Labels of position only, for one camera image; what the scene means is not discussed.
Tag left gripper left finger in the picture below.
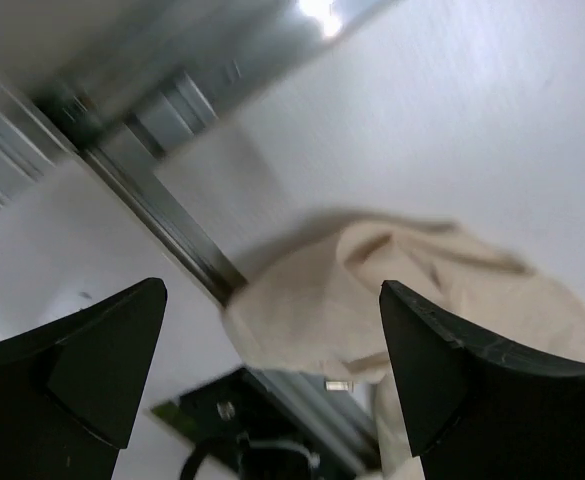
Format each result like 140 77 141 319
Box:
0 278 166 479

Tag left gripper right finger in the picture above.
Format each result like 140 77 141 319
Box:
379 281 585 479

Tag beige trousers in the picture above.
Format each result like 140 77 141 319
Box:
223 218 585 479

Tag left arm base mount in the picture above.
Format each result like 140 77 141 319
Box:
151 367 380 479

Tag aluminium front rail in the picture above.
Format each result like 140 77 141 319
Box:
0 80 380 476

